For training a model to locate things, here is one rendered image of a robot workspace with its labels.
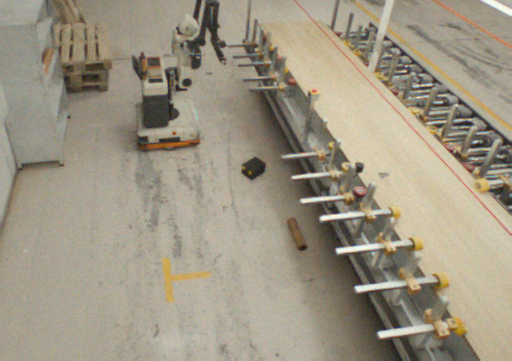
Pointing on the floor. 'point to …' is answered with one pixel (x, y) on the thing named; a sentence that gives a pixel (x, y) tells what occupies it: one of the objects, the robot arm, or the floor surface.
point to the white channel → (389, 16)
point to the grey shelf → (12, 67)
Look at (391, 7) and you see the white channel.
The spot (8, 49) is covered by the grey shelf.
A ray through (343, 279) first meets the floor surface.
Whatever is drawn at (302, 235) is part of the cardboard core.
